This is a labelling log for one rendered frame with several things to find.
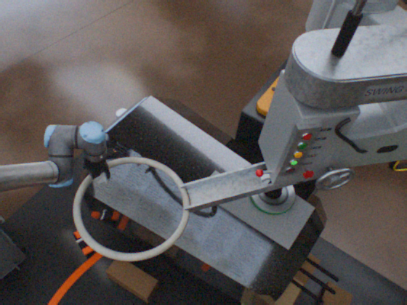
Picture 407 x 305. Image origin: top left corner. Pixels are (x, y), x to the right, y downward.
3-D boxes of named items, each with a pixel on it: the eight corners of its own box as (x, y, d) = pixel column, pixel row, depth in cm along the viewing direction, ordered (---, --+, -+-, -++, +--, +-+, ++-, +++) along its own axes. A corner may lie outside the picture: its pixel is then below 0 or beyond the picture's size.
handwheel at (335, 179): (337, 168, 155) (352, 147, 143) (347, 189, 150) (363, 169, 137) (303, 173, 153) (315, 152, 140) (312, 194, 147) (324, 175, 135)
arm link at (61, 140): (42, 154, 141) (76, 155, 143) (42, 123, 141) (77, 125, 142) (49, 152, 151) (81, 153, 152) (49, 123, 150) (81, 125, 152)
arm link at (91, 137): (78, 118, 145) (105, 120, 147) (83, 138, 156) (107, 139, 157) (75, 138, 140) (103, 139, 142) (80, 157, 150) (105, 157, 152)
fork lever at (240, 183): (328, 142, 169) (328, 136, 165) (345, 179, 159) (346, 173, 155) (181, 182, 174) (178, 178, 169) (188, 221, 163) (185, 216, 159)
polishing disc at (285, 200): (244, 203, 175) (245, 202, 174) (256, 168, 186) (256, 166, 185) (289, 219, 172) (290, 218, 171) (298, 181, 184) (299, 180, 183)
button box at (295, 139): (295, 168, 141) (320, 120, 118) (297, 173, 139) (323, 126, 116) (275, 171, 140) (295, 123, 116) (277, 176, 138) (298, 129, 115)
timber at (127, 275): (107, 277, 234) (105, 271, 224) (120, 261, 240) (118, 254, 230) (147, 303, 227) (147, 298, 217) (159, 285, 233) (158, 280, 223)
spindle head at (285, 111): (333, 136, 168) (379, 59, 131) (353, 177, 156) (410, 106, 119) (255, 145, 162) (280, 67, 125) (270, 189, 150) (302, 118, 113)
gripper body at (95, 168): (83, 168, 166) (80, 153, 156) (100, 159, 170) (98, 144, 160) (93, 181, 164) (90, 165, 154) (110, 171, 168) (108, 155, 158)
